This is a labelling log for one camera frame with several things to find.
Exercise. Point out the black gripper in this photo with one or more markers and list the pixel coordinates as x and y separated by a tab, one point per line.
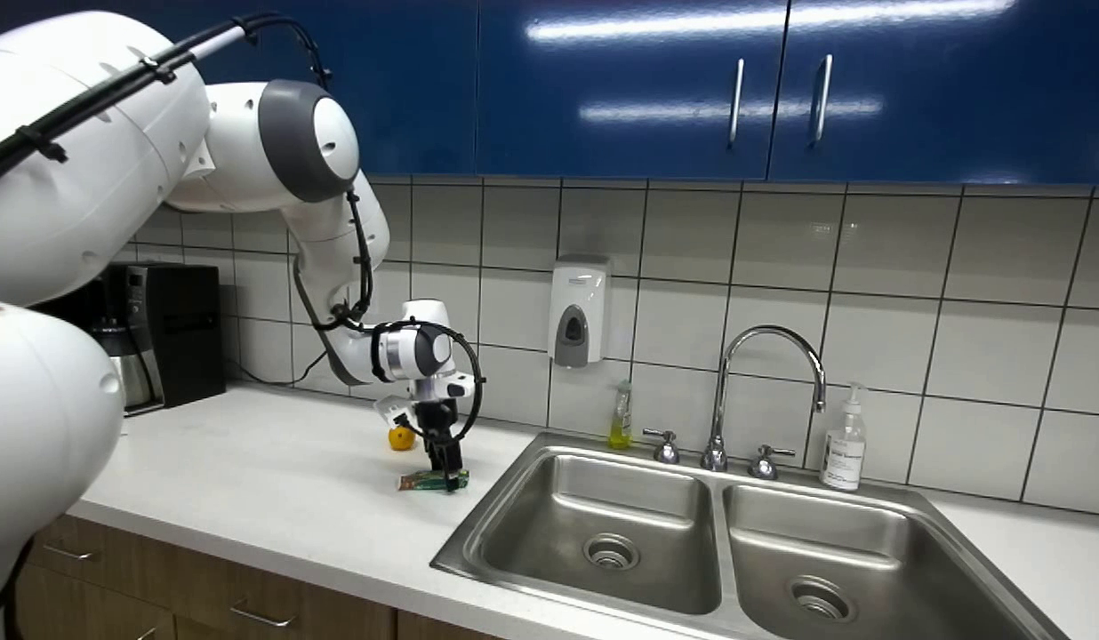
437	428

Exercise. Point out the green snack packet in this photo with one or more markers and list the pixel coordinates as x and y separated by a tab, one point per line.
436	480

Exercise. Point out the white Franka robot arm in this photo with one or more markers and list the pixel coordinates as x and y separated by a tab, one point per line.
73	180

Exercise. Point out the wooden sink apron panel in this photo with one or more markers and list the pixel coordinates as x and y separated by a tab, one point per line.
442	627

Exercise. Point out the stainless steel double sink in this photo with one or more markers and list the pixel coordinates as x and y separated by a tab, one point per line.
690	539

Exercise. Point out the orange fruit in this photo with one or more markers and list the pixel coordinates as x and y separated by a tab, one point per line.
400	437

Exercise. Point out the green dish soap bottle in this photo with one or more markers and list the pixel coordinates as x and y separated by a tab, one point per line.
621	428

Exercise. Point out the wooden drawer front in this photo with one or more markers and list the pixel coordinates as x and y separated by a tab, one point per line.
238	600
87	556

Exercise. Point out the chrome gooseneck faucet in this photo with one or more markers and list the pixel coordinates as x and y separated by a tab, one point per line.
720	393

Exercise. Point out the black coffee machine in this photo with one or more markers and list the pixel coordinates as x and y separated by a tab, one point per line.
177	331

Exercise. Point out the blue glossy cabinet door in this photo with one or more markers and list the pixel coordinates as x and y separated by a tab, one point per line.
632	94
416	71
961	94

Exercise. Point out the clear soap bottle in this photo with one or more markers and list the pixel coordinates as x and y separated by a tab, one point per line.
843	456

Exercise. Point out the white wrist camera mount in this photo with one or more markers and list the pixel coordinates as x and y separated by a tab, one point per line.
456	390

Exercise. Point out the white wall soap dispenser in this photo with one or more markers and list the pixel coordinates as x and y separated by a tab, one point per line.
577	309

